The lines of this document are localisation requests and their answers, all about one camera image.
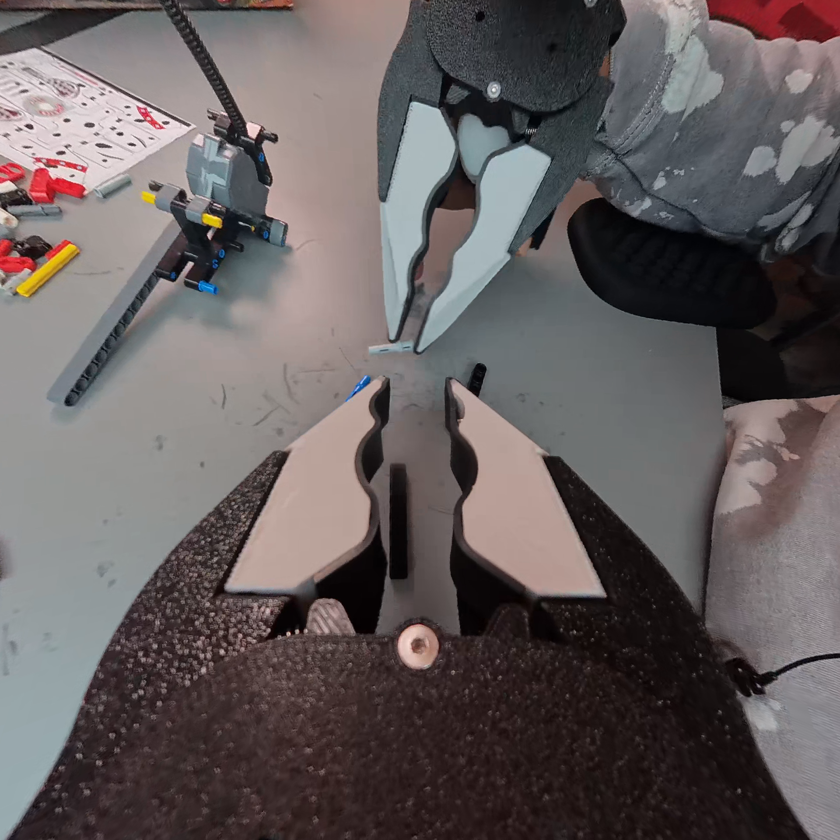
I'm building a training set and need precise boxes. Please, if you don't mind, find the printed instruction sheet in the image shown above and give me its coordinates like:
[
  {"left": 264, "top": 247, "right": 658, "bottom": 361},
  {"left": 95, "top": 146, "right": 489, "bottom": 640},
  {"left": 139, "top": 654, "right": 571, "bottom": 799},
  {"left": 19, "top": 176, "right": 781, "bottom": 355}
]
[{"left": 0, "top": 47, "right": 196, "bottom": 191}]

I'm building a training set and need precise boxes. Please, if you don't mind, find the grey and black brick model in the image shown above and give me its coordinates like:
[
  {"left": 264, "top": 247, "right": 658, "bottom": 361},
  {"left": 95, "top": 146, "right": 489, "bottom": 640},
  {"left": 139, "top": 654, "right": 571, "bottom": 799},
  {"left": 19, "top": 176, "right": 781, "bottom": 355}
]
[{"left": 47, "top": 0, "right": 293, "bottom": 408}]

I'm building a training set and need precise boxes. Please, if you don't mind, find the black chair armrest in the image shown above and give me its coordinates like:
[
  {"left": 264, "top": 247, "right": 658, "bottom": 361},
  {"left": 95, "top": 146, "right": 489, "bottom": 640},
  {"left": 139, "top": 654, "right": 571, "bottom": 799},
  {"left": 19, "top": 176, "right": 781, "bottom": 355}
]
[{"left": 567, "top": 199, "right": 780, "bottom": 329}]

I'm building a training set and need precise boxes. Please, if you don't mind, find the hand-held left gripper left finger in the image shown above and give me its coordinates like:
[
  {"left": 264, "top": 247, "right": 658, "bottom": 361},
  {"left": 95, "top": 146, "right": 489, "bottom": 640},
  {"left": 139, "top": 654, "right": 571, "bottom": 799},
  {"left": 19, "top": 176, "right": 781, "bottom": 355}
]
[{"left": 224, "top": 376, "right": 392, "bottom": 601}]

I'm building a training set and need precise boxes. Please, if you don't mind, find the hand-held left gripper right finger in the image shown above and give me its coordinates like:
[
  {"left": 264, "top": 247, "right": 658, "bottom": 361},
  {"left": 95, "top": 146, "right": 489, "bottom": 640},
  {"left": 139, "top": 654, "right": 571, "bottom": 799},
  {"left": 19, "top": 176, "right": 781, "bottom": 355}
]
[{"left": 445, "top": 377, "right": 608, "bottom": 601}]

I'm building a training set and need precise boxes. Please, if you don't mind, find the person's right hand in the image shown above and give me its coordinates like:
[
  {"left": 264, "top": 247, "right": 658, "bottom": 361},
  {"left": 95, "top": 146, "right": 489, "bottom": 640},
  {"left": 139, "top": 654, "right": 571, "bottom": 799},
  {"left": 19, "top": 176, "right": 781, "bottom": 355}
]
[{"left": 438, "top": 176, "right": 479, "bottom": 212}]

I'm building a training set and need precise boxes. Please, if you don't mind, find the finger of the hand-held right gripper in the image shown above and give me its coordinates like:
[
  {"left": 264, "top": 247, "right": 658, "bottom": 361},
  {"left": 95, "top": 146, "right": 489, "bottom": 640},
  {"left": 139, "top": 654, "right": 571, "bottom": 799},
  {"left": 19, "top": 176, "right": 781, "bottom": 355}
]
[
  {"left": 379, "top": 96, "right": 460, "bottom": 343},
  {"left": 415, "top": 141, "right": 553, "bottom": 355}
]

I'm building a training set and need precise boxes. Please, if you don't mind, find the red object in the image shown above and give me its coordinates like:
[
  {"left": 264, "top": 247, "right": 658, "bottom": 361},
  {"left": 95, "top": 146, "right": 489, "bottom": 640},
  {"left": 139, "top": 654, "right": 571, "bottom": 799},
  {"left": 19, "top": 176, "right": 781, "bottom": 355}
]
[{"left": 707, "top": 0, "right": 840, "bottom": 44}]

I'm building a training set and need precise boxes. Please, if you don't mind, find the black cord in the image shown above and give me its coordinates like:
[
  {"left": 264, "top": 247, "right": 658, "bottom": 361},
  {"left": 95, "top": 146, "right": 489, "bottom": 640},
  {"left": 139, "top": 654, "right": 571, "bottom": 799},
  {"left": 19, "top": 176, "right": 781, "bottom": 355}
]
[{"left": 725, "top": 653, "right": 840, "bottom": 698}]

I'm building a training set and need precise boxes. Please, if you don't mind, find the person's leg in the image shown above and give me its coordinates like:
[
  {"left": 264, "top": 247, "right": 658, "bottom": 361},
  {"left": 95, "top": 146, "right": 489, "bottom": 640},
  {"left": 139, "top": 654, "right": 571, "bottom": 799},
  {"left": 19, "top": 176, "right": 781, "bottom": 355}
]
[{"left": 705, "top": 394, "right": 840, "bottom": 840}]

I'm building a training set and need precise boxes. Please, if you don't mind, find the yellow brick beam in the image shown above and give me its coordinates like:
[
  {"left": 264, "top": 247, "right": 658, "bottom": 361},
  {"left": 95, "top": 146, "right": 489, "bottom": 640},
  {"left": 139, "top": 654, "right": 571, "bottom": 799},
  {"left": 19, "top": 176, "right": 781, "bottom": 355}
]
[{"left": 16, "top": 246, "right": 81, "bottom": 298}]

